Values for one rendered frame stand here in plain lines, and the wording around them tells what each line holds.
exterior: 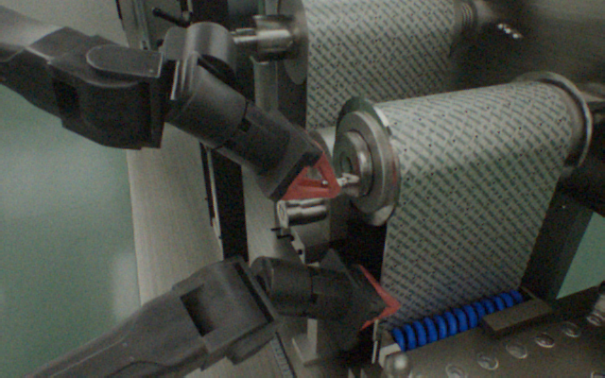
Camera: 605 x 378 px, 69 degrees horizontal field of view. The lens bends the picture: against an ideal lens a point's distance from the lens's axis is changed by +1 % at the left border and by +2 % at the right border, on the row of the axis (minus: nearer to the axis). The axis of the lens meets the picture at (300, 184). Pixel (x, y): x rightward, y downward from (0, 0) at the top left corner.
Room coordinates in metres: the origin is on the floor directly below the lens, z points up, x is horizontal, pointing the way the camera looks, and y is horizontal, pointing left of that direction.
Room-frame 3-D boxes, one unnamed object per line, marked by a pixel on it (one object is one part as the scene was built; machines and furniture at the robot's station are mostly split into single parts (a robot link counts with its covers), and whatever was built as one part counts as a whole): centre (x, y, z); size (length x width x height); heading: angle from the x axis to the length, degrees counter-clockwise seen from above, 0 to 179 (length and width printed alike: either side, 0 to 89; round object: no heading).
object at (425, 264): (0.42, -0.21, 1.11); 0.23 x 0.01 x 0.18; 111
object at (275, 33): (0.66, 0.04, 1.33); 0.06 x 0.06 x 0.06; 21
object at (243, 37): (0.64, 0.10, 1.33); 0.06 x 0.03 x 0.03; 111
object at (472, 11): (0.77, -0.25, 1.33); 0.07 x 0.07 x 0.07; 21
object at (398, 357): (0.31, -0.11, 1.05); 0.04 x 0.04 x 0.04
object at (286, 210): (0.44, 0.01, 1.18); 0.04 x 0.02 x 0.04; 21
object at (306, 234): (0.45, -0.02, 1.05); 0.06 x 0.05 x 0.31; 111
